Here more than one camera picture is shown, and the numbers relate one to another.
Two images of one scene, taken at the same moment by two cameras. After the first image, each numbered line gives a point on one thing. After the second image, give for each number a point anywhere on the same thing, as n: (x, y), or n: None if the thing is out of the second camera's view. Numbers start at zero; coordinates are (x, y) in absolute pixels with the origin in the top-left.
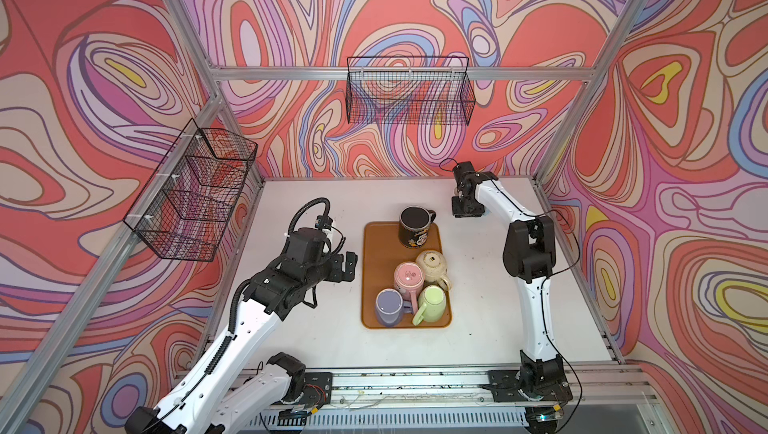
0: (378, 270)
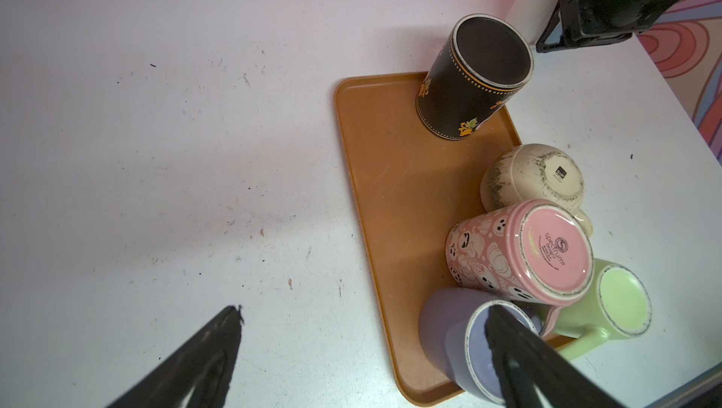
0: (414, 190)
